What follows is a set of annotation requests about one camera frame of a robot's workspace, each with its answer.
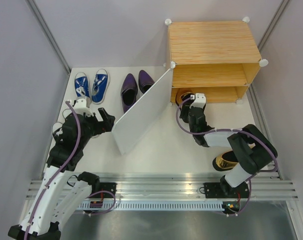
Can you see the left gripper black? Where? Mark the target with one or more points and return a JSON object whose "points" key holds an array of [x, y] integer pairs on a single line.
{"points": [[103, 126]]}

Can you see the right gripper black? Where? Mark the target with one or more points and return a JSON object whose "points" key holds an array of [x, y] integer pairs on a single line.
{"points": [[185, 108]]}

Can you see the gold loafer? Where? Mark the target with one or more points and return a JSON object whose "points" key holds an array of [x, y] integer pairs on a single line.
{"points": [[225, 162], [182, 96]]}

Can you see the white cabinet door panel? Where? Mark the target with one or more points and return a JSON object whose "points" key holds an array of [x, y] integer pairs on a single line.
{"points": [[137, 121]]}

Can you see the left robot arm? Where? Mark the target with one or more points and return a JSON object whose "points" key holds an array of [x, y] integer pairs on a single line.
{"points": [[47, 215]]}

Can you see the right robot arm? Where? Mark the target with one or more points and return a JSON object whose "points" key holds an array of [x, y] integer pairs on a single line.
{"points": [[250, 151]]}

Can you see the wooden shoe cabinet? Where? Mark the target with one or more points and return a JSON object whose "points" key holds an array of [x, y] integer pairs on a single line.
{"points": [[217, 58]]}

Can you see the right blue canvas sneaker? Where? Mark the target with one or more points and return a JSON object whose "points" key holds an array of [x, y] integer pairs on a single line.
{"points": [[100, 85]]}

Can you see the blue canvas sneaker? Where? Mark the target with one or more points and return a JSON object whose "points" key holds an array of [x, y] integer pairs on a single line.
{"points": [[100, 85], [81, 85]]}

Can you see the left purple pointed loafer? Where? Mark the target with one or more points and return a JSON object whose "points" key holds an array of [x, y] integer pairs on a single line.
{"points": [[129, 91]]}

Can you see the purple pointed loafer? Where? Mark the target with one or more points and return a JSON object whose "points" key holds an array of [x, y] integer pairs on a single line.
{"points": [[145, 81], [129, 91]]}

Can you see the black white sneaker far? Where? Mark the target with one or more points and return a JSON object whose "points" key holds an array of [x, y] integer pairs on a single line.
{"points": [[66, 113]]}

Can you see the black white sneaker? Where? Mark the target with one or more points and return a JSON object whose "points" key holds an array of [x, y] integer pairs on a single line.
{"points": [[66, 113], [56, 127]]}

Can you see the left blue canvas sneaker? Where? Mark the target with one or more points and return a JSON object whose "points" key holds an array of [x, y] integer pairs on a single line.
{"points": [[81, 85]]}

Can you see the black white sneaker near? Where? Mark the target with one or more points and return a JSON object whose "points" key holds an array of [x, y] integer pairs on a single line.
{"points": [[56, 127]]}

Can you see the right purple pointed loafer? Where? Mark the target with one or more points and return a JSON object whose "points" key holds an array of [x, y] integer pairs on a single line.
{"points": [[145, 81]]}

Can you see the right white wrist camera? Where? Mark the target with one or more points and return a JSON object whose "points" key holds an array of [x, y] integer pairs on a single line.
{"points": [[199, 100]]}

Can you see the white slotted cable duct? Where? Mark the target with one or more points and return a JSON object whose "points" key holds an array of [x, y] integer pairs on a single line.
{"points": [[153, 206]]}

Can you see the aluminium rail base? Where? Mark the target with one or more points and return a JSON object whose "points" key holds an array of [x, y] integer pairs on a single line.
{"points": [[185, 186]]}

